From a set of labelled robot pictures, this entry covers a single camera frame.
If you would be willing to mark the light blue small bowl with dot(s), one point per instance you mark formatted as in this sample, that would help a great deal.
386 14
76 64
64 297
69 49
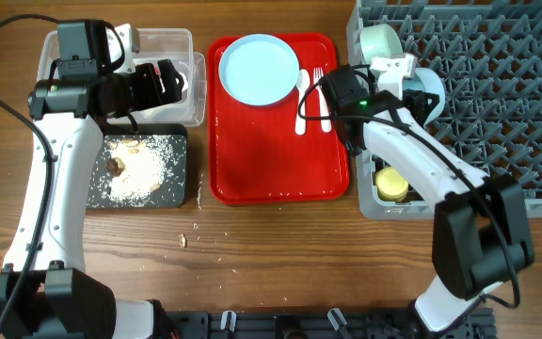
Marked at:
428 81

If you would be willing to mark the red serving tray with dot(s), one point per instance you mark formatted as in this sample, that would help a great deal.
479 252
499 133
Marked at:
255 156

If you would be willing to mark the light blue plate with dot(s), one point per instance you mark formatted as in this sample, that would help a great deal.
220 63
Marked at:
258 69

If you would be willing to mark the grey dishwasher rack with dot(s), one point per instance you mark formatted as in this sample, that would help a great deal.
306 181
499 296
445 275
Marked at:
488 55

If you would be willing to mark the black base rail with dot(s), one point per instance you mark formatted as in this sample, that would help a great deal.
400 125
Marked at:
390 323

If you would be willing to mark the black plastic tray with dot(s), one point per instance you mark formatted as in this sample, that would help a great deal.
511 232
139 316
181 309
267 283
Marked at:
167 165

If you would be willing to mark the rice and nut leftovers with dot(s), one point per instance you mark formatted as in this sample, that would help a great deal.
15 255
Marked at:
134 169

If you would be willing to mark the fallen nut piece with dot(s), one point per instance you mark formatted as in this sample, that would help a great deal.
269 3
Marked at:
182 241

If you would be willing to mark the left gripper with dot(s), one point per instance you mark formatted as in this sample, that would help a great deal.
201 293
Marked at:
152 93

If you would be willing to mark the white plastic spoon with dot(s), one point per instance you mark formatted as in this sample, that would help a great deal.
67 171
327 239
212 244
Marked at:
302 85

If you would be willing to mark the pink plastic fork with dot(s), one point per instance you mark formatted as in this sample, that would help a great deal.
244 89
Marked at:
326 124

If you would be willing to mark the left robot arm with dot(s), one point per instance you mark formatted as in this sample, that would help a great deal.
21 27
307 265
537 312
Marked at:
45 291

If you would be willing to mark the yellow plastic cup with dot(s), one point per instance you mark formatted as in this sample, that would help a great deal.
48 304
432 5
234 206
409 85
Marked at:
391 185

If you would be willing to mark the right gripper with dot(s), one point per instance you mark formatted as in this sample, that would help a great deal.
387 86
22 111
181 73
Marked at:
411 100

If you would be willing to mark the clear plastic bin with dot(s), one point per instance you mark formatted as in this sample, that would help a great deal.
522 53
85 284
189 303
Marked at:
181 99

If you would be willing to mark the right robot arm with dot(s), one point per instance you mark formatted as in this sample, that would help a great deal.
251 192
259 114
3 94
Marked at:
481 232

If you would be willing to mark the mint green bowl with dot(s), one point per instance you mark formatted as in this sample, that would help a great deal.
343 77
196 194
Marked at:
379 40

